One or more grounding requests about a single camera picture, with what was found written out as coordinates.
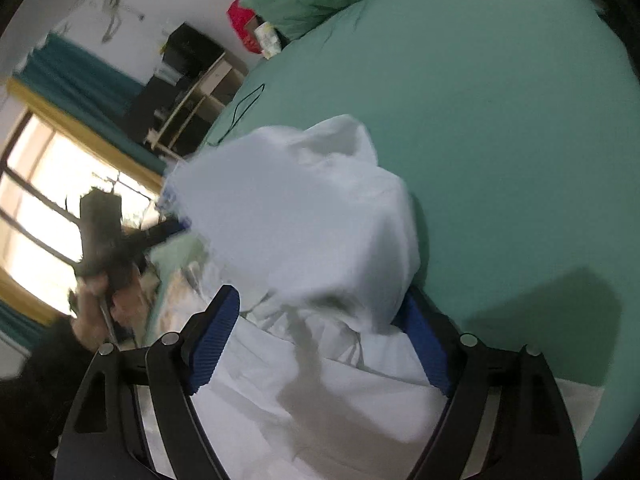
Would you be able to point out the white large garment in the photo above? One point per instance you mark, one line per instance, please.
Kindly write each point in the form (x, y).
(300, 210)

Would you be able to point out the red bag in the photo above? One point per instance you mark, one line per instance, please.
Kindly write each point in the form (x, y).
(240, 20)

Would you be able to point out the window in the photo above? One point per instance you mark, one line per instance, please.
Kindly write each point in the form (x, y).
(45, 170)

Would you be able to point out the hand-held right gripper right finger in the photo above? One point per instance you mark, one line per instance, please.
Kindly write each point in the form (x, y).
(425, 345)

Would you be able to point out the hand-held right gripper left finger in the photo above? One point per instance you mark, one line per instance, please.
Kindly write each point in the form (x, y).
(212, 345)

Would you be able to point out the black computer box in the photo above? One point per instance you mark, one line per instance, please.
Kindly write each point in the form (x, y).
(192, 50)

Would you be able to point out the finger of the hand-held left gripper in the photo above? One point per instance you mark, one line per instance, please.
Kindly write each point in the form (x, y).
(160, 232)

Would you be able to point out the black monitor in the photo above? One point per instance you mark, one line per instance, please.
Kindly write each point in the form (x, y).
(145, 105)

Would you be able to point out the teal curtain with yellow trim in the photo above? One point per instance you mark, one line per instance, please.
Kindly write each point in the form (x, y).
(75, 75)

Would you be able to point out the bed with green sheet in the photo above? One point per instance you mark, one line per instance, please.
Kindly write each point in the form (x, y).
(500, 160)

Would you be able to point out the framed picture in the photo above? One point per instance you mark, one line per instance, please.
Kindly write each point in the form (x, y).
(269, 40)

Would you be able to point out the person's left hand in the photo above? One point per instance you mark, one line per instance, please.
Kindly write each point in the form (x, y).
(90, 320)

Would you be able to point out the light wooden desk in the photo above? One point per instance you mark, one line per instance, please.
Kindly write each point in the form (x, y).
(210, 80)

